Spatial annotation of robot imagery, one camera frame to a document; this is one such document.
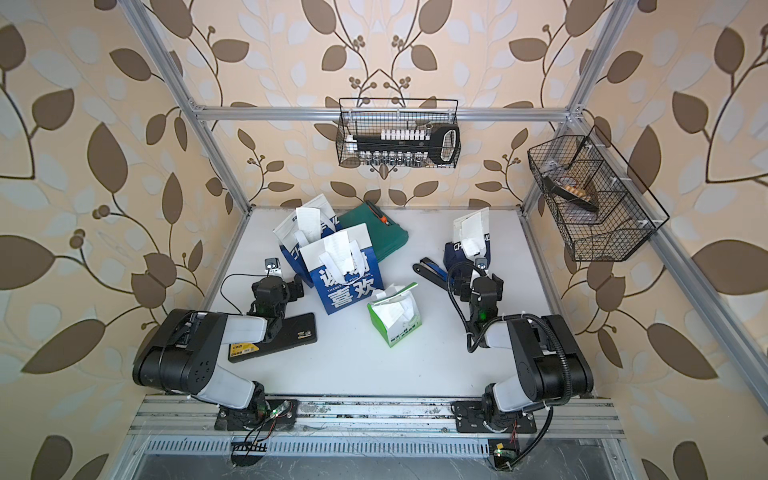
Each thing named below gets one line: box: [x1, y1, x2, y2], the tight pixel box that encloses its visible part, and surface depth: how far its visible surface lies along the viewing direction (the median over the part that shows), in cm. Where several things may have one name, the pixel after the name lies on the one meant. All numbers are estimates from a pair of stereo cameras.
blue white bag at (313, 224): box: [273, 194, 341, 288], surface depth 88 cm
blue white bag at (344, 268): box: [300, 223, 385, 316], surface depth 86 cm
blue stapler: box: [412, 257, 454, 291], surface depth 103 cm
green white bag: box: [367, 282, 422, 348], surface depth 77 cm
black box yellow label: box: [228, 312, 318, 363], surface depth 88 cm
